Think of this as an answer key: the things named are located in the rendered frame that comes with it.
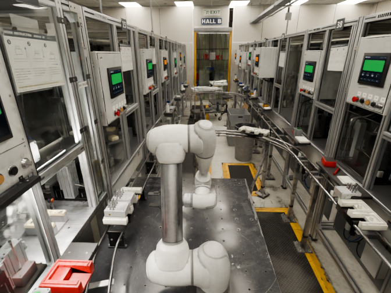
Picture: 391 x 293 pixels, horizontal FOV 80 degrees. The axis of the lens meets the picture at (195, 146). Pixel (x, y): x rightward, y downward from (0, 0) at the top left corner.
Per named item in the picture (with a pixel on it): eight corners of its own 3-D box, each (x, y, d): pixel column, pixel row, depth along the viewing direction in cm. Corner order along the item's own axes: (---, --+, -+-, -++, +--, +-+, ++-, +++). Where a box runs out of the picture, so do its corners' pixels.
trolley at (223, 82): (229, 111, 758) (230, 81, 722) (211, 112, 753) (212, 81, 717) (223, 106, 836) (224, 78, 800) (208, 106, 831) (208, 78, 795)
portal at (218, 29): (228, 101, 919) (232, 27, 821) (194, 101, 925) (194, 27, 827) (228, 101, 928) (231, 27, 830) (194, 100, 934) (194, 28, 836)
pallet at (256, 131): (237, 135, 305) (238, 128, 301) (242, 132, 316) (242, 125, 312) (265, 140, 286) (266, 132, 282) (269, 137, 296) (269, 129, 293)
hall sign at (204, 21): (221, 25, 818) (222, 17, 808) (200, 25, 821) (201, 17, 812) (221, 25, 821) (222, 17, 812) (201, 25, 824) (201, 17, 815)
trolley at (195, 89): (194, 122, 643) (194, 86, 607) (189, 117, 693) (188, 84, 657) (223, 120, 664) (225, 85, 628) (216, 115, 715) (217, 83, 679)
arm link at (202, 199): (192, 211, 151) (194, 194, 160) (216, 212, 150) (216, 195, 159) (191, 203, 143) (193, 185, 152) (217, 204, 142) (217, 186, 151)
